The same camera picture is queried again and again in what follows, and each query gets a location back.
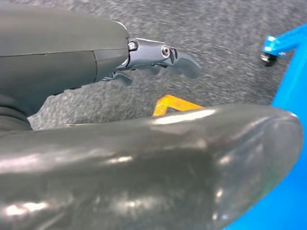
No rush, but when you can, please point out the blue metal shelf rack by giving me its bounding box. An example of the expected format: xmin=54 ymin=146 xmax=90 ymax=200
xmin=223 ymin=23 xmax=307 ymax=230

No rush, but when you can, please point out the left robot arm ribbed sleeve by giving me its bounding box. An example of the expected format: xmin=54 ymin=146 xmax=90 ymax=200
xmin=0 ymin=95 xmax=33 ymax=138

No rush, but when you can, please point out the yellow floor tape square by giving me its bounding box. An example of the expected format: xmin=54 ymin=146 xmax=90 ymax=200
xmin=153 ymin=94 xmax=205 ymax=117

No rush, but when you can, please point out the black rack caster wheel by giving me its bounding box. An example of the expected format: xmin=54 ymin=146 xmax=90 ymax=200
xmin=261 ymin=52 xmax=278 ymax=67

